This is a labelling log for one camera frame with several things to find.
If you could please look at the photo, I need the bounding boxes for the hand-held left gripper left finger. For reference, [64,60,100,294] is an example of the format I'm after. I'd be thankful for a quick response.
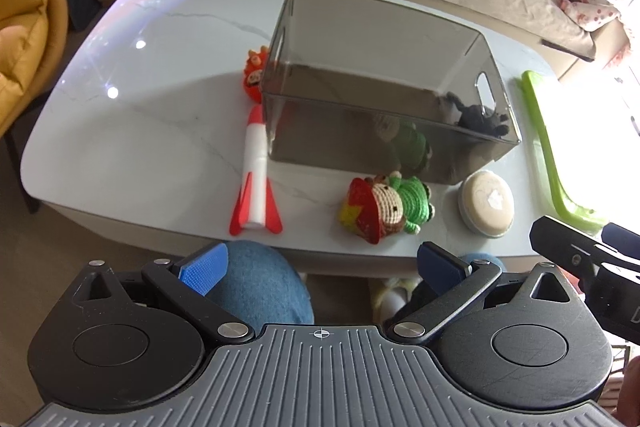
[74,243,255,348]

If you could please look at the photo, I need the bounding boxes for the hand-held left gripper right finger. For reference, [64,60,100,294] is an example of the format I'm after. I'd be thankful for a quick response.
[386,242,583,347]

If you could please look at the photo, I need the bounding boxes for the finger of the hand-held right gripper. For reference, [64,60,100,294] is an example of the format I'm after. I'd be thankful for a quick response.
[601,223,640,259]
[530,216,640,280]

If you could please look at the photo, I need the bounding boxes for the round beige disc toy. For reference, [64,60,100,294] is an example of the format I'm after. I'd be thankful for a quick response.
[458,170,516,239]

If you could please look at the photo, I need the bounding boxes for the crocheted doll green red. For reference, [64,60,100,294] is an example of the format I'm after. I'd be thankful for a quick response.
[338,171,437,246]

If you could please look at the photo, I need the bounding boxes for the green plastic tray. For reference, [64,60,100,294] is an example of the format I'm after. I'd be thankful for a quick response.
[520,70,610,235]

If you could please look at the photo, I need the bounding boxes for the red white toy rocket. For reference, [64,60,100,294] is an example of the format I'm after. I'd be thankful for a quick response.
[229,105,284,237]

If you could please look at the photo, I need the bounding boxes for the black plush toy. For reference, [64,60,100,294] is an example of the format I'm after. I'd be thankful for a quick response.
[445,91,512,138]

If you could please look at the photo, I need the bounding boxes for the orange monster toy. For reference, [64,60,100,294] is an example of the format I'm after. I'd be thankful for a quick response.
[241,47,271,102]

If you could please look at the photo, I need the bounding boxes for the smoky transparent storage box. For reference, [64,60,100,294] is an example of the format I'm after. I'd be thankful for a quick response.
[260,0,523,185]

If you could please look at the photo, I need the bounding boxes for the person's right leg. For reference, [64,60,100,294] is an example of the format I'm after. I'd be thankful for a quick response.
[457,252,506,278]

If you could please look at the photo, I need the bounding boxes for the person's leg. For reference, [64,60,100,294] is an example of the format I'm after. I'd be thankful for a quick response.
[457,252,506,278]
[205,241,315,325]

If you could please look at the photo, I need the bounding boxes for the person's left leg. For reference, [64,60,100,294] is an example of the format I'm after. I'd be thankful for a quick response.
[205,241,315,325]

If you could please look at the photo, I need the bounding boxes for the yellow white slipper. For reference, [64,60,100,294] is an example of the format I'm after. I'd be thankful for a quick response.
[367,278,423,323]

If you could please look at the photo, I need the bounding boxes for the dark flat bar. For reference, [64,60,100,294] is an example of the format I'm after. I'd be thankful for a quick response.
[541,39,593,62]

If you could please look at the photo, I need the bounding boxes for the yellow leather chair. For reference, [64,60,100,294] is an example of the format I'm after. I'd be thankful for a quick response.
[0,0,69,214]

